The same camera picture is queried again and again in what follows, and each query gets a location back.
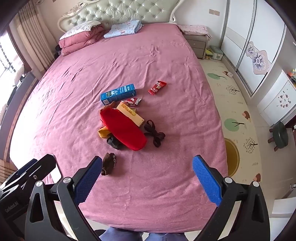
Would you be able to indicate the pink floral cloth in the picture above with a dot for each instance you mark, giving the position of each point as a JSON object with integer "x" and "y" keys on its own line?
{"x": 194, "y": 29}

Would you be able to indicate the red cloth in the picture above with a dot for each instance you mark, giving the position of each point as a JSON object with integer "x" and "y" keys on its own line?
{"x": 124, "y": 129}

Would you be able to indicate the small red snack wrapper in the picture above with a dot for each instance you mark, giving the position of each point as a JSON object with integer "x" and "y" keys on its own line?
{"x": 156, "y": 88}

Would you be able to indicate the person's blue jeans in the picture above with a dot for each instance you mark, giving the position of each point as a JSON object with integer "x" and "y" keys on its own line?
{"x": 122, "y": 235}

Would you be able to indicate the gold carton box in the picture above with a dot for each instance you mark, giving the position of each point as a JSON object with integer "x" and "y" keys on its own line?
{"x": 131, "y": 114}

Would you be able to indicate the green round stool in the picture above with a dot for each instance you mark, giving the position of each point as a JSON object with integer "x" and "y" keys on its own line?
{"x": 279, "y": 134}

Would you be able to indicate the white low cabinet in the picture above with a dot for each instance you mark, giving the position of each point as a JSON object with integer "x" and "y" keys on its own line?
{"x": 277, "y": 99}

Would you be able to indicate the white sliding wardrobe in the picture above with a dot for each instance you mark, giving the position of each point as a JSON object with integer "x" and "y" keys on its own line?
{"x": 242, "y": 34}

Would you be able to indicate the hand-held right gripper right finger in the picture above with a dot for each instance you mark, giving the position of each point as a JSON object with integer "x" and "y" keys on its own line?
{"x": 207, "y": 180}

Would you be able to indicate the brown sock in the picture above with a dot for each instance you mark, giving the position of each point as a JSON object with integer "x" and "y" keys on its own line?
{"x": 109, "y": 162}

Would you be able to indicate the blue carton box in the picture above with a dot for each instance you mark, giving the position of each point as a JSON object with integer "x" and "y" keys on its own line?
{"x": 118, "y": 93}

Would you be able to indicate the tufted green headboard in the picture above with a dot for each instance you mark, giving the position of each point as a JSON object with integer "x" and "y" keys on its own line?
{"x": 120, "y": 11}

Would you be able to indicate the beige curtain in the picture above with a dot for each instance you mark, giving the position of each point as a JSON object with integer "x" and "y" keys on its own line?
{"x": 34, "y": 34}

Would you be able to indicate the cream tree print play mat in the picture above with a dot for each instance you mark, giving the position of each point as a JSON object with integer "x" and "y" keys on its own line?
{"x": 231, "y": 104}

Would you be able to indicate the black ribbon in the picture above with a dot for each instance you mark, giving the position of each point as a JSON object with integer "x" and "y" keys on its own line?
{"x": 157, "y": 136}

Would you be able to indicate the wall switch plate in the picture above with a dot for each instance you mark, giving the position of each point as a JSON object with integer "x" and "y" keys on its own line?
{"x": 214, "y": 12}

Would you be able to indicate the white patterned pillow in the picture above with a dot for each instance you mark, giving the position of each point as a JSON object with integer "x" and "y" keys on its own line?
{"x": 81, "y": 29}

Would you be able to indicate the folded pink quilt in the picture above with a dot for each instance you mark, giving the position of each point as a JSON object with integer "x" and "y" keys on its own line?
{"x": 76, "y": 44}

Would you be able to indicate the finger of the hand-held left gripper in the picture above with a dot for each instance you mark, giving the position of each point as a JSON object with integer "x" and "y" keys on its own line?
{"x": 26, "y": 166}
{"x": 47, "y": 166}

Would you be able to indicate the grey nightstand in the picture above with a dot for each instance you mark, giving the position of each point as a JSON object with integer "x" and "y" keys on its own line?
{"x": 196, "y": 45}

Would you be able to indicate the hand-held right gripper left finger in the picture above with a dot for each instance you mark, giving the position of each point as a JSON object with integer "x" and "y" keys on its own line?
{"x": 89, "y": 179}

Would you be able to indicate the yellow green toy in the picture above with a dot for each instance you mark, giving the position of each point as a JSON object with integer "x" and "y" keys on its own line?
{"x": 208, "y": 52}

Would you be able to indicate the crumpled red white wrapper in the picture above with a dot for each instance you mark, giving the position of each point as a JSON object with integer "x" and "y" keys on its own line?
{"x": 131, "y": 101}

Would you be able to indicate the orange knitted sock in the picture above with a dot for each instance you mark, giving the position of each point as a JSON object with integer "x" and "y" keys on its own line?
{"x": 108, "y": 107}

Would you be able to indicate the dark sock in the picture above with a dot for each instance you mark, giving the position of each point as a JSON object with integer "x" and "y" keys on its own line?
{"x": 114, "y": 143}

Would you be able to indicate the yellow cloth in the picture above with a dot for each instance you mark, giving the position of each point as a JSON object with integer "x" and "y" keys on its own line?
{"x": 103, "y": 133}

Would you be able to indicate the folded light blue blanket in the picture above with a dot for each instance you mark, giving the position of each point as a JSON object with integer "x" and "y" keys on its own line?
{"x": 122, "y": 29}

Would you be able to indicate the green white storage box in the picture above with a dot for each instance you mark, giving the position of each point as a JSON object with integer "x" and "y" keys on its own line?
{"x": 216, "y": 54}

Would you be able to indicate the bed with pink sheet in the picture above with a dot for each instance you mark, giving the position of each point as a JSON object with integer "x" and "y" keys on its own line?
{"x": 161, "y": 92}

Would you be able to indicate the window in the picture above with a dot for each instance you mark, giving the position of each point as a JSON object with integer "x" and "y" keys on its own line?
{"x": 9, "y": 55}

